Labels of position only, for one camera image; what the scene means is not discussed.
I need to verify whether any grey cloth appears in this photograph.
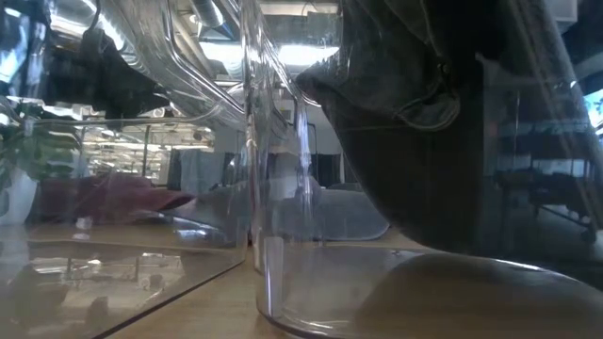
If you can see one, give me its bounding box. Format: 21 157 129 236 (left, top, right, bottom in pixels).
239 0 603 339

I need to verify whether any maroon cap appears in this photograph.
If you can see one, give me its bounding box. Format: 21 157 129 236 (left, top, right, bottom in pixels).
35 172 198 226

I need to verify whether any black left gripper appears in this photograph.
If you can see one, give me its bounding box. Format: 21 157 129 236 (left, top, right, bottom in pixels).
44 27 171 120

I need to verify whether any blue lit screen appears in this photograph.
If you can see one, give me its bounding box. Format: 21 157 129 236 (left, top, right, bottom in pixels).
582 88 603 129

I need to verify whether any black curtain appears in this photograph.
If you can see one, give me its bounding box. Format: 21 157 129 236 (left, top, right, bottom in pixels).
308 153 343 188

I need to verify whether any grey cap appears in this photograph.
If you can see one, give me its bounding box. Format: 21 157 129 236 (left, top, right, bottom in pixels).
169 182 391 242
295 0 489 258

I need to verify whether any silver ceiling duct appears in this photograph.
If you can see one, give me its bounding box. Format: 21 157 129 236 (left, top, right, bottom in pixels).
190 0 226 28

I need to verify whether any clear plastic bin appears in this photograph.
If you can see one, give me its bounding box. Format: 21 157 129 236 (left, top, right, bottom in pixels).
0 0 258 339

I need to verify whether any grey blue partition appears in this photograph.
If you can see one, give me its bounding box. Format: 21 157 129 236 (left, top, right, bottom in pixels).
167 148 227 195

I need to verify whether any green artificial plant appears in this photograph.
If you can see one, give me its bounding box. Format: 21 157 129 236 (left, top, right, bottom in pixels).
0 101 84 218

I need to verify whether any black shelf cart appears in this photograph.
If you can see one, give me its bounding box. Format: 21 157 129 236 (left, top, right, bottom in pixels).
492 89 603 246

